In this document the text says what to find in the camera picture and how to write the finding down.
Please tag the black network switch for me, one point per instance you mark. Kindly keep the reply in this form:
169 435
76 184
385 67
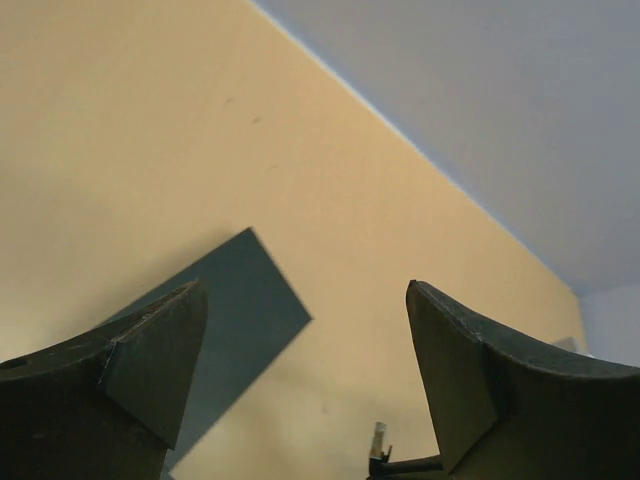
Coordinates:
253 315

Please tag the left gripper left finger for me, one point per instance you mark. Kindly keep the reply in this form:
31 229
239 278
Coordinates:
106 404

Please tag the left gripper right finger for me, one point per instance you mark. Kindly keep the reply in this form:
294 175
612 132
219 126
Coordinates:
507 406

